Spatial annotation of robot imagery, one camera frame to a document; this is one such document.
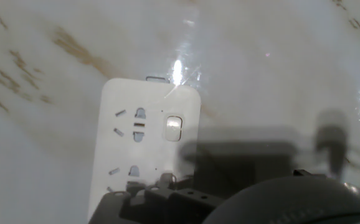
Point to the white four-socket power strip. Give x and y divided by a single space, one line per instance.
127 149

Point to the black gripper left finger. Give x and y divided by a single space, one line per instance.
173 205

